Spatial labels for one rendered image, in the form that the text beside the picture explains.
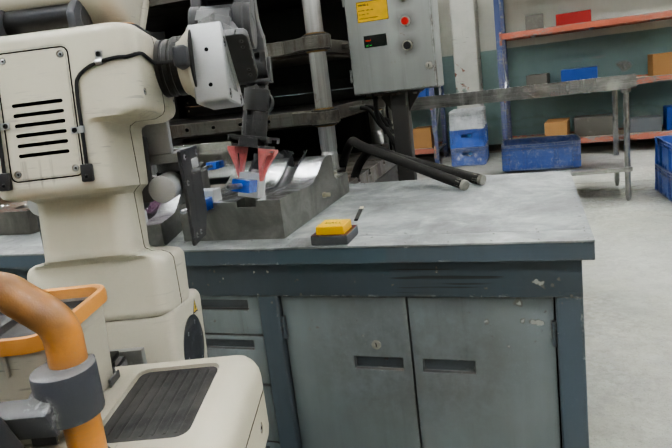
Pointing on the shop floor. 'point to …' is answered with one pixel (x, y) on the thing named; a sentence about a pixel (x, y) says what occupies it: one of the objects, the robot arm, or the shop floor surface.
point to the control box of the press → (394, 45)
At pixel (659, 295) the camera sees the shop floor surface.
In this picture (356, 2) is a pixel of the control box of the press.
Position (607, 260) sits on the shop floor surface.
